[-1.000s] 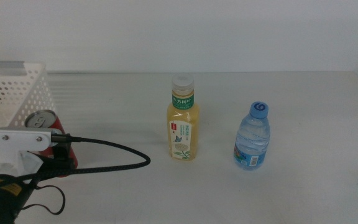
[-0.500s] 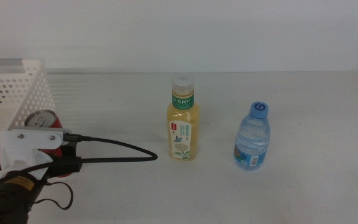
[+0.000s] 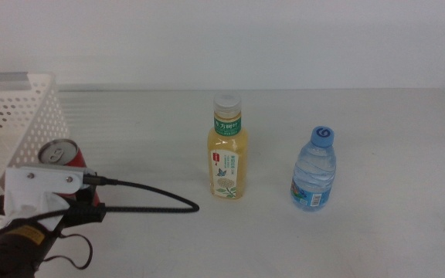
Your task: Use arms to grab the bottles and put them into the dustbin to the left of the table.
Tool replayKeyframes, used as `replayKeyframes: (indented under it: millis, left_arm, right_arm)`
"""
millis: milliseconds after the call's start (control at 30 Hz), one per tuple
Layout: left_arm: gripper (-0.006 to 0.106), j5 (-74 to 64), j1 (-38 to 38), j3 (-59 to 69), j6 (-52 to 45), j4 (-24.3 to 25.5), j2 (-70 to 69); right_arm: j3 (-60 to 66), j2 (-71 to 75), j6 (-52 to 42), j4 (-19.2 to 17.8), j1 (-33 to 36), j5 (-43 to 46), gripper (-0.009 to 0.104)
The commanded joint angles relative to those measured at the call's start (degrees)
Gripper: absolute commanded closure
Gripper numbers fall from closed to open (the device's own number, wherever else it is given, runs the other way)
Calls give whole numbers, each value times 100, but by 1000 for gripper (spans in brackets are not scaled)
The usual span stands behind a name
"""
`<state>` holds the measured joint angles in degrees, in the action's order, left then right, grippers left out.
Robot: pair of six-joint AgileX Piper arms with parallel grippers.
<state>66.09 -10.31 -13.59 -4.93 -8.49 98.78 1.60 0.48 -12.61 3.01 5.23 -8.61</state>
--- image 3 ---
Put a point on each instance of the white perforated plastic basket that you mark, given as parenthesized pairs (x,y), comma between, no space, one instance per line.
(29,116)

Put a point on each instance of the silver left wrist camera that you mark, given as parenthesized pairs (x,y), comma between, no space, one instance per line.
(52,167)

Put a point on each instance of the clear water bottle blue cap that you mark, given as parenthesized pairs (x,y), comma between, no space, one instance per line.
(314,173)

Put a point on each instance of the red soda can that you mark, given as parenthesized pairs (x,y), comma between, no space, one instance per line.
(62,152)

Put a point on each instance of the yellow tea bottle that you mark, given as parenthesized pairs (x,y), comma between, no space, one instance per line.
(228,154)

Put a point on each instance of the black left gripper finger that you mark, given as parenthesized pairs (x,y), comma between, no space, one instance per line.
(87,195)

